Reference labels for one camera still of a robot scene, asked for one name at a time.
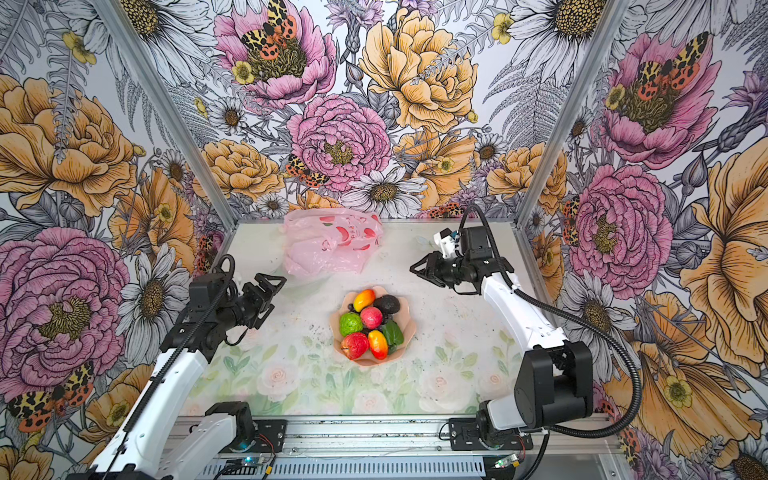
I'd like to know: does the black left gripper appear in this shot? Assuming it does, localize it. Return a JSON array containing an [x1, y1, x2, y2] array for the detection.
[[217, 273, 288, 331]]

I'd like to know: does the pink peach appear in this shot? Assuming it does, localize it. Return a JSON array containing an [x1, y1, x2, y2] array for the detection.
[[360, 306, 384, 330]]

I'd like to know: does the pink plastic bag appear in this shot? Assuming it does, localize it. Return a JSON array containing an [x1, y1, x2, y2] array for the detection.
[[283, 208, 384, 278]]

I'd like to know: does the red yellow mango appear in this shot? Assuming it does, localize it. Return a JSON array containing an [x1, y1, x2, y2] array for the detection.
[[367, 330, 389, 360]]

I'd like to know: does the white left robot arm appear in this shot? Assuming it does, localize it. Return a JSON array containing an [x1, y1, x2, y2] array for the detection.
[[79, 272, 287, 479]]

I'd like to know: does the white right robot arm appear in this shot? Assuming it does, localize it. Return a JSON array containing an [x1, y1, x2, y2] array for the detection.
[[410, 251, 593, 446]]

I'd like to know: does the dark avocado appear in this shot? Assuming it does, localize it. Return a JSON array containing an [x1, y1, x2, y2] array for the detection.
[[373, 294, 401, 316]]

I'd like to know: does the orange yellow mango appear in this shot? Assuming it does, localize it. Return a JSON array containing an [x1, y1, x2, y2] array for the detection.
[[352, 289, 377, 313]]

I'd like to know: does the green lime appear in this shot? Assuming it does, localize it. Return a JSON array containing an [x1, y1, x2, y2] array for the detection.
[[339, 312, 364, 337]]

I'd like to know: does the red apple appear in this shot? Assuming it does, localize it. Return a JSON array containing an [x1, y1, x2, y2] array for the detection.
[[341, 332, 369, 360]]

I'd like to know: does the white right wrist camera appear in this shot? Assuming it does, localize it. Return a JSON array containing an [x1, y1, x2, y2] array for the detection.
[[433, 228, 459, 260]]

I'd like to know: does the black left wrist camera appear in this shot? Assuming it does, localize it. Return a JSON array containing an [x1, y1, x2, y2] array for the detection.
[[188, 273, 229, 315]]

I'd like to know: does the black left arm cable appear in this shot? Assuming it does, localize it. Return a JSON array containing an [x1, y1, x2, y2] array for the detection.
[[101, 253, 238, 480]]

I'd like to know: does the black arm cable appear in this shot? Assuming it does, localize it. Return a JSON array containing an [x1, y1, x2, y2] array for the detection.
[[101, 253, 238, 480], [458, 203, 643, 480]]

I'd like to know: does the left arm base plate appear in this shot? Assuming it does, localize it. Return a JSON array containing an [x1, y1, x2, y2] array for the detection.
[[219, 419, 288, 454]]

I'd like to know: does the aluminium front rail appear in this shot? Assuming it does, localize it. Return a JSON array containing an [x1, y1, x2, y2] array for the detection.
[[137, 412, 631, 480]]

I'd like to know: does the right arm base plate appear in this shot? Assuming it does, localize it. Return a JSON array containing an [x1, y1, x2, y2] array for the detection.
[[440, 417, 533, 452]]

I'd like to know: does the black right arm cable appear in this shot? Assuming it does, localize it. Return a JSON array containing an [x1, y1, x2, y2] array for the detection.
[[458, 203, 643, 480]]

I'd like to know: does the right aluminium corner post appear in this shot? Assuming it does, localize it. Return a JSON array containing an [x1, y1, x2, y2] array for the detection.
[[514, 0, 630, 228]]

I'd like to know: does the aluminium corner post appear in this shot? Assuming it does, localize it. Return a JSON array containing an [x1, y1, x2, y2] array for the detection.
[[514, 0, 630, 228], [94, 1, 238, 233]]

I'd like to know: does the left aluminium corner post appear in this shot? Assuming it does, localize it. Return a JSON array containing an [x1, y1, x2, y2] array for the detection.
[[94, 1, 238, 233]]

